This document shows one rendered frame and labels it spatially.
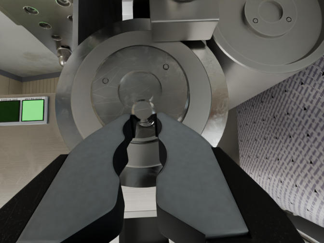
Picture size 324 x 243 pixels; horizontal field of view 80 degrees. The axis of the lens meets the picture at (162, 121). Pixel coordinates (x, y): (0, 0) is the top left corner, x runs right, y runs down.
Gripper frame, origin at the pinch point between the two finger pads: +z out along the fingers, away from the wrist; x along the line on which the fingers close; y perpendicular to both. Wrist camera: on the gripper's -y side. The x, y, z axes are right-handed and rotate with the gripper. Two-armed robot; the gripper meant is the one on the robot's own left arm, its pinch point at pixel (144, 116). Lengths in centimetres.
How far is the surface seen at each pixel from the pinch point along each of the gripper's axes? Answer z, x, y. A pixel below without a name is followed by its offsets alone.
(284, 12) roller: 9.1, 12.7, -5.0
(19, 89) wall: 303, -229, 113
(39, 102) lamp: 34.7, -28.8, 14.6
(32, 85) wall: 307, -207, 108
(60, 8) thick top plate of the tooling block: 31.6, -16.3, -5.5
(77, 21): 10.0, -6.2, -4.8
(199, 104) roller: 3.3, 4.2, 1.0
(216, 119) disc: 3.2, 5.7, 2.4
